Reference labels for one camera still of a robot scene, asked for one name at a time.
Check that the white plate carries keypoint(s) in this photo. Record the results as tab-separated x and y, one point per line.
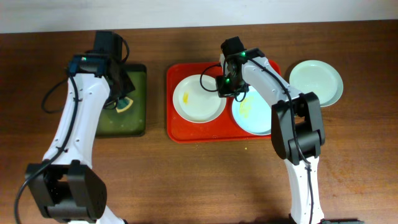
193	103

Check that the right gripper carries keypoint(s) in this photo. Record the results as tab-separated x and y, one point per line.
223	93

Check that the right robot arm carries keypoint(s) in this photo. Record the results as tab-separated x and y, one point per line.
297	131

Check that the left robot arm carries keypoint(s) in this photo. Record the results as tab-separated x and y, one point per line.
63	185

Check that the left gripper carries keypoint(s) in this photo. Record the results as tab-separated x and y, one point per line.
123	87

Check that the light green plate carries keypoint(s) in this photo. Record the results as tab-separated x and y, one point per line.
318	77

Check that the red plastic tray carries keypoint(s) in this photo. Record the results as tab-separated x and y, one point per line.
223	128

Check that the light blue plate right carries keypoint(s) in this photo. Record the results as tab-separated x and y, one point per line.
251	113

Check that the green and yellow sponge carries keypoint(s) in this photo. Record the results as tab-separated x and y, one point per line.
123	104

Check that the black tray with green water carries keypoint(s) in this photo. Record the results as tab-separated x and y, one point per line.
132	122

